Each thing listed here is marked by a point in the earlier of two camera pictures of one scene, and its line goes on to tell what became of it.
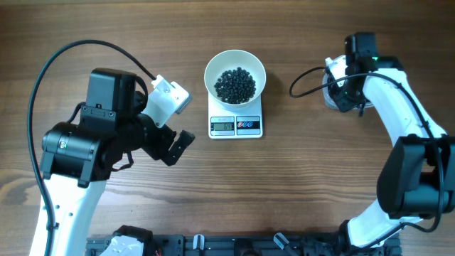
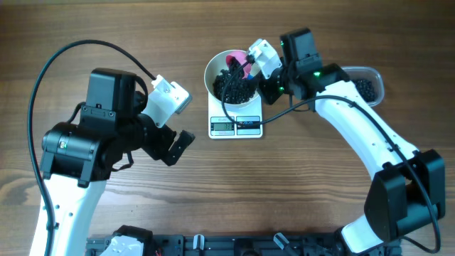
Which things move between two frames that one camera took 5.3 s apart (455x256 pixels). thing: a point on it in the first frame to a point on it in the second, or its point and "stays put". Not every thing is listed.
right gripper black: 343,102 to 269,94
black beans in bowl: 235,86 stays put
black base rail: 247,244 stays put
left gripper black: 158,149 stays put
